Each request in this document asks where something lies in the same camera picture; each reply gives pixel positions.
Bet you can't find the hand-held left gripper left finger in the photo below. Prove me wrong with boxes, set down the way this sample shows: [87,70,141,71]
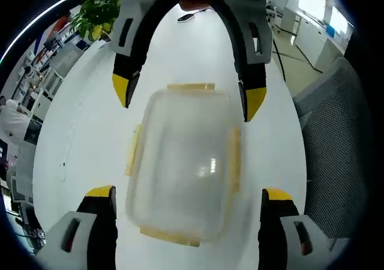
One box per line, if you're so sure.
[35,185,118,270]

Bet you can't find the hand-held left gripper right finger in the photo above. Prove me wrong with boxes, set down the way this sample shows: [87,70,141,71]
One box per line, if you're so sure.
[257,187,334,270]

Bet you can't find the clear plastic box yellow buckles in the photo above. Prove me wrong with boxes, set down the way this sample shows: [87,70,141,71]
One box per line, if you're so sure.
[124,82,243,248]

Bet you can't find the green potted plant white pot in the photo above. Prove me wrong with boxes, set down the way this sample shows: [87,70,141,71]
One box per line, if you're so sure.
[70,0,122,42]

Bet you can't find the white low cabinets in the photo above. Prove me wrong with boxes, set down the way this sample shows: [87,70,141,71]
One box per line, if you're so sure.
[293,11,346,70]

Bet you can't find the white storage shelves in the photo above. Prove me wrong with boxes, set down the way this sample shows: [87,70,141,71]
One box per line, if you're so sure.
[16,20,80,83]

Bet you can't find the long ceiling light strip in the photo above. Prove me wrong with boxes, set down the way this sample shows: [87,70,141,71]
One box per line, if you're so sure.
[0,0,112,64]

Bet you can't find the grey mesh office chair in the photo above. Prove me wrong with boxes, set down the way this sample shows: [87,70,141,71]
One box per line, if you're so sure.
[292,56,371,239]

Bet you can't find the small black table cable plug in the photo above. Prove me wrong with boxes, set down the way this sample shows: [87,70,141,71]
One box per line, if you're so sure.
[177,8,208,22]

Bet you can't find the black floor cable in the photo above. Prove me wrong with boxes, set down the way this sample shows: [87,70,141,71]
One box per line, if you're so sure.
[271,37,320,73]

